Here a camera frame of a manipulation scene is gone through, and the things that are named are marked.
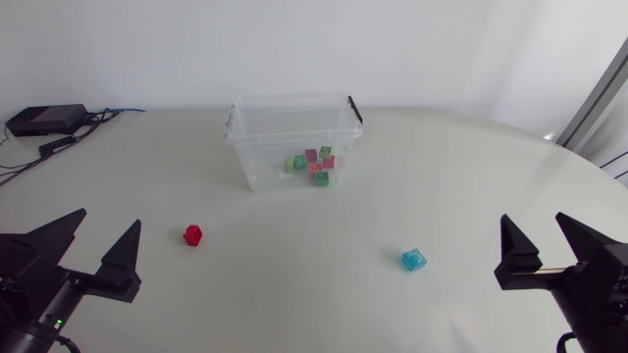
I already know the clear blue toy brick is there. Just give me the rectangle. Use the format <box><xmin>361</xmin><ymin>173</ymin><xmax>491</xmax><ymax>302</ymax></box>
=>
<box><xmin>400</xmin><ymin>248</ymin><xmax>428</xmax><ymax>273</ymax></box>

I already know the black power brick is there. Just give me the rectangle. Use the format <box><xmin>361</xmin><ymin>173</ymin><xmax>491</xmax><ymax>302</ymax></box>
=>
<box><xmin>5</xmin><ymin>103</ymin><xmax>89</xmax><ymax>138</ymax></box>

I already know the blue cable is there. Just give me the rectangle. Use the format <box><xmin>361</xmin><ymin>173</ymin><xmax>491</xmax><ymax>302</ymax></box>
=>
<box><xmin>86</xmin><ymin>107</ymin><xmax>147</xmax><ymax>118</ymax></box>

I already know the small black adapter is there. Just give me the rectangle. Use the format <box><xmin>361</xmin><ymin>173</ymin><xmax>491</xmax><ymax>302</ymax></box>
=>
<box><xmin>38</xmin><ymin>134</ymin><xmax>79</xmax><ymax>159</ymax></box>

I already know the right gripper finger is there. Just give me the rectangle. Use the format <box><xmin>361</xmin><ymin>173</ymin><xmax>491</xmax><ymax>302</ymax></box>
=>
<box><xmin>493</xmin><ymin>213</ymin><xmax>545</xmax><ymax>292</ymax></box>
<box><xmin>554</xmin><ymin>211</ymin><xmax>628</xmax><ymax>296</ymax></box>

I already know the clear plastic container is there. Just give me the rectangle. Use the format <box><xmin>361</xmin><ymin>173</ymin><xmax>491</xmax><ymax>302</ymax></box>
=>
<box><xmin>224</xmin><ymin>92</ymin><xmax>365</xmax><ymax>193</ymax></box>

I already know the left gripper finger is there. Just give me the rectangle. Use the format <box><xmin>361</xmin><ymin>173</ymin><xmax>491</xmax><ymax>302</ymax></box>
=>
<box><xmin>84</xmin><ymin>219</ymin><xmax>143</xmax><ymax>304</ymax></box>
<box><xmin>0</xmin><ymin>208</ymin><xmax>88</xmax><ymax>316</ymax></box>

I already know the red toy brick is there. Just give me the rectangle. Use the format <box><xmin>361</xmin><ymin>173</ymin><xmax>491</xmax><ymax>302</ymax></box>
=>
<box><xmin>183</xmin><ymin>224</ymin><xmax>204</xmax><ymax>247</ymax></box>

